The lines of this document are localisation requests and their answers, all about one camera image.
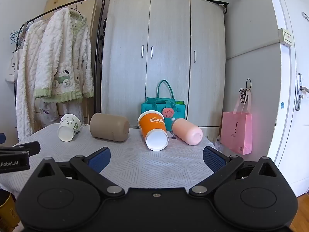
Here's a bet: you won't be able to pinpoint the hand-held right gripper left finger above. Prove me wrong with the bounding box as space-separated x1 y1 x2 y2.
31 147 125 197

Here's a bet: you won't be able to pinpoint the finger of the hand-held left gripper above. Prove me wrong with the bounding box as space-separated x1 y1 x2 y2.
0 141 41 159

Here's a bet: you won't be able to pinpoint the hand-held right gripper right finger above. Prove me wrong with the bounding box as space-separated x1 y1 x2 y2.
189 146 283 197

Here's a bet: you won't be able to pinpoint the orange paper cup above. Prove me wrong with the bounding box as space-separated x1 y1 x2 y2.
138 110 169 151

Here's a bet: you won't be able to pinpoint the brown cup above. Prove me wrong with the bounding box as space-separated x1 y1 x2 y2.
89 113 130 142

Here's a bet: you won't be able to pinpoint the pink cup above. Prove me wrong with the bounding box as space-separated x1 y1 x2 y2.
171 118 203 146

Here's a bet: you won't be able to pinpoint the white cup with green print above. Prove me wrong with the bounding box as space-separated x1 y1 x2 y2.
58 113 83 142

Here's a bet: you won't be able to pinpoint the yellow paper cup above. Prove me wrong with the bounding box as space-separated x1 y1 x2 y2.
0 189 21 232

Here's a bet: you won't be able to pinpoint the pink paper bag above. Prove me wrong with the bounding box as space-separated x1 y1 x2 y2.
220 99 253 155

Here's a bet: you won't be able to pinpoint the white fluffy robe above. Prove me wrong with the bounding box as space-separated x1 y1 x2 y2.
16 19 59 142

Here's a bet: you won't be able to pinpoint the teal felt handbag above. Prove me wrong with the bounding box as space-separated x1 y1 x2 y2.
141 79 185 126

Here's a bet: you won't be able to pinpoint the white tote bag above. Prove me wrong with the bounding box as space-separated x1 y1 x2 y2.
5 50 19 83

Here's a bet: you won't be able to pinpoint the white door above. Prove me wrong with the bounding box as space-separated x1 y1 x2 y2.
264 0 309 197

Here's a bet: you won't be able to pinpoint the white and green cardigan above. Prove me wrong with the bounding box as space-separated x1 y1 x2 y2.
34 8 94 103

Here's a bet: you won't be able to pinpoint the black clothes rack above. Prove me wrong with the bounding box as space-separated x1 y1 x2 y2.
15 0 106 124

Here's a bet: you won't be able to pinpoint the light wooden wardrobe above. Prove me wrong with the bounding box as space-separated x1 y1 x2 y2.
101 0 227 136

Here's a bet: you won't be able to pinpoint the black item on wardrobe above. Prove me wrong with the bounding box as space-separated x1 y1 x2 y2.
208 0 229 14

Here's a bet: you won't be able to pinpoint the black hair ties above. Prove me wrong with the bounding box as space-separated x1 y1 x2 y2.
239 78 252 102

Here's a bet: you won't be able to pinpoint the silver door handle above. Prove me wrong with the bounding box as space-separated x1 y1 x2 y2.
295 73 309 111

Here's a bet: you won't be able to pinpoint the wire clothes hangers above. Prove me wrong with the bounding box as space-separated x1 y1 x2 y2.
10 20 34 50

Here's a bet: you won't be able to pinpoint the beige wall switch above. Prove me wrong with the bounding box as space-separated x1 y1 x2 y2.
277 28 294 47

